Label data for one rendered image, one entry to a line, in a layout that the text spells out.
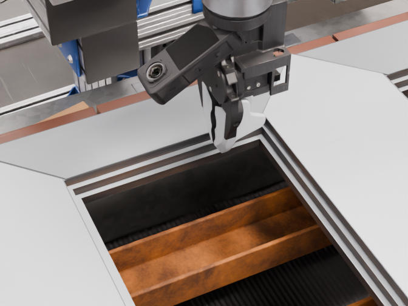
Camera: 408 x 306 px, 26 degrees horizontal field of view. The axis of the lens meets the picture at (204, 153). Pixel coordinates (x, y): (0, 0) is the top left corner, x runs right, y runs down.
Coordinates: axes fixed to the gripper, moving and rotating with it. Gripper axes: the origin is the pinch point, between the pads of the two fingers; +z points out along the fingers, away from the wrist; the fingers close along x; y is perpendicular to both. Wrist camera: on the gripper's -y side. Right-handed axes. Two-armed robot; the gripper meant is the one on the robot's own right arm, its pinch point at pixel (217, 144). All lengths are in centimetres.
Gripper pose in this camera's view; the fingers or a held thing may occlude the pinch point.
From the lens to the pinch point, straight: 105.7
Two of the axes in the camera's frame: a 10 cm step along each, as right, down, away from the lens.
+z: 0.0, 7.1, 7.0
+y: 9.0, -3.0, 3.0
